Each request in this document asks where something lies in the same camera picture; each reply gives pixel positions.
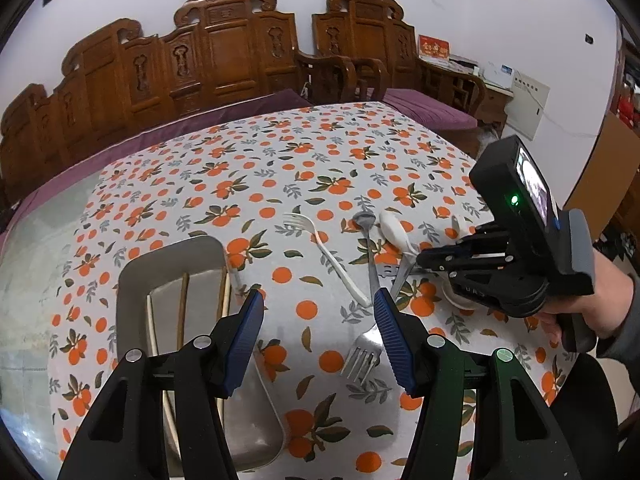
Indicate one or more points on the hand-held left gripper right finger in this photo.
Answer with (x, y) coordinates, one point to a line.
(395, 340)

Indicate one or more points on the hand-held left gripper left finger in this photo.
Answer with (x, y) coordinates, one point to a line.
(245, 340)

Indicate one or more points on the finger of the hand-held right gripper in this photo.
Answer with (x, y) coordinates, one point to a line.
(450, 255)
(475, 280)

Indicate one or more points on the metal fork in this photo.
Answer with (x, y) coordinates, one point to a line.
(362, 350)

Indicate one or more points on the white plastic spoon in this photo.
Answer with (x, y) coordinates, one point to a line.
(392, 227)

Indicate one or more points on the dark wooden chopstick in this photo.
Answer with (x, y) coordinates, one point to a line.
(183, 310)

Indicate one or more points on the metal spoon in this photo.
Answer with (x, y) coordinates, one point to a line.
(364, 220)

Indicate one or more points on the rectangular metal tray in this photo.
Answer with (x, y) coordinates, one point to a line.
(165, 270)

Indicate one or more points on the white plastic fork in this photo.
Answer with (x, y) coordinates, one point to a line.
(327, 255)

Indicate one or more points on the person's right forearm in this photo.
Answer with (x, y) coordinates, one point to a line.
(625, 325)

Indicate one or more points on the person's right hand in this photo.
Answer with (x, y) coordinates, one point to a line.
(595, 305)

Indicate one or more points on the brown wooden panel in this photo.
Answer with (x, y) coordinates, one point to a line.
(617, 170)

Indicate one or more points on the wooden side table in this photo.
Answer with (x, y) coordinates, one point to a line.
(495, 105)

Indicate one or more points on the purple armchair cushion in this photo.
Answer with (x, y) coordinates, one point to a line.
(430, 107)

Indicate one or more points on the white box with blue label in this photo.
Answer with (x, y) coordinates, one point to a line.
(500, 75)

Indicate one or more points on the person's dark clothing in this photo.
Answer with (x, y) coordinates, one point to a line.
(585, 410)

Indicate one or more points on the orange-print tablecloth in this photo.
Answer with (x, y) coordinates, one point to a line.
(300, 170)

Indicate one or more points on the red box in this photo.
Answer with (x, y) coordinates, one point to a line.
(434, 48)

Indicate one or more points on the carved wooden armchair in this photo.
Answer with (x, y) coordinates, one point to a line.
(370, 35)

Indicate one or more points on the carved wooden sofa bench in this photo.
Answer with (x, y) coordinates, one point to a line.
(150, 70)

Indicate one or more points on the white wall cabinet door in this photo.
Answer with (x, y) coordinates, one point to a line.
(527, 107)

